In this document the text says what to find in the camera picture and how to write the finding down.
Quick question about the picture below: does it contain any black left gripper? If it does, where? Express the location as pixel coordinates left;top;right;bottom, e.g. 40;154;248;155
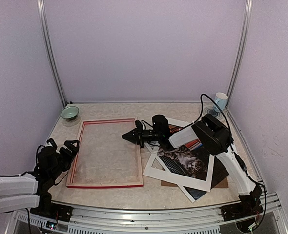
49;140;79;181

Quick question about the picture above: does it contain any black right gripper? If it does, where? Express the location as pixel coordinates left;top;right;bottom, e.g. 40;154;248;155
122;124;161;148

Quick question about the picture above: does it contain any white mat board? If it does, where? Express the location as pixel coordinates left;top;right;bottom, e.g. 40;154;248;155
143;118;215;192

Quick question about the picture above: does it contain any cat and books photo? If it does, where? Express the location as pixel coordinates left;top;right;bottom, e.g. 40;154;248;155
144;140;228;203

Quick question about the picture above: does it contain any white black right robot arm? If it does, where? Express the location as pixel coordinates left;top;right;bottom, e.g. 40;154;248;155
122;114;267;216

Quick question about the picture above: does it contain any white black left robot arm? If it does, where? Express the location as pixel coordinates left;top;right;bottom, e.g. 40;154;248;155
0;138;80;222

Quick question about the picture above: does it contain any green ceramic bowl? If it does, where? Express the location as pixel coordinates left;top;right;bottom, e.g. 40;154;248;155
61;106;79;121

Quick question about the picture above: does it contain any round swirl pattern plate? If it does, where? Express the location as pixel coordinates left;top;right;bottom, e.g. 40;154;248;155
199;102;225;122

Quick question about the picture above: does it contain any light blue ceramic mug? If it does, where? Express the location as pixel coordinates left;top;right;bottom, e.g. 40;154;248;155
214;92;228;112

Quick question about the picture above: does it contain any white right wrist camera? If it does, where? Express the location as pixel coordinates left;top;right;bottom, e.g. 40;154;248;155
135;120;146;131

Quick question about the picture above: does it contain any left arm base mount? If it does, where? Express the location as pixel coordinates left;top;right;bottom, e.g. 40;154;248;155
30;199;73;222

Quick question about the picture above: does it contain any brown frame backing board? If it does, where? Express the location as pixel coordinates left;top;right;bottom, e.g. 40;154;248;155
159;158;229;189

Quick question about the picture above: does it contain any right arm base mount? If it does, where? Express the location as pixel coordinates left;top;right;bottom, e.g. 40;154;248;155
221;185;264;222

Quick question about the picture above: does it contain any aluminium enclosure frame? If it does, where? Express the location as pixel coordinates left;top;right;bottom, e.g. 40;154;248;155
11;0;288;234

